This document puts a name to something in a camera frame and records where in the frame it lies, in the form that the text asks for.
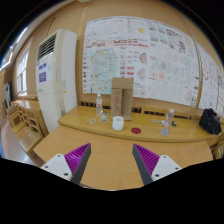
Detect black backpack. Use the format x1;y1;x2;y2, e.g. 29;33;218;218
199;108;222;135

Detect window with frame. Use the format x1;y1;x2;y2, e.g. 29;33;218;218
17;51;29;95

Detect red round coaster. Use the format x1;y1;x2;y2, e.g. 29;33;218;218
131;127;141;134

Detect brown cardboard box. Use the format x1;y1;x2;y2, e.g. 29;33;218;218
111;78;133;121

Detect large wall poster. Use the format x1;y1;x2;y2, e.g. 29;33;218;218
83;16;199;107

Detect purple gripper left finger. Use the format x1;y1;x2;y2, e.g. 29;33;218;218
40;142;92;185

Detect white floor air conditioner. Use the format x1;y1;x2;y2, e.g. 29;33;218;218
36;29;77;132

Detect right wall poster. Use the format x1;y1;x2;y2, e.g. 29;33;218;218
197;45;224;118

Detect small sticker card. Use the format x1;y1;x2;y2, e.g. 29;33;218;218
90;119;96;124

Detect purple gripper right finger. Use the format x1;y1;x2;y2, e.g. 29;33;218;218
131;143;183;186

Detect clear water bottle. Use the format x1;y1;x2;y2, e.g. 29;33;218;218
161;109;174;136
96;94;103;115

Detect clear water bottle right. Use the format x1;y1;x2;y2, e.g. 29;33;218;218
161;109;174;136

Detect clear water bottle left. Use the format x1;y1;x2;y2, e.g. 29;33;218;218
96;94;103;115

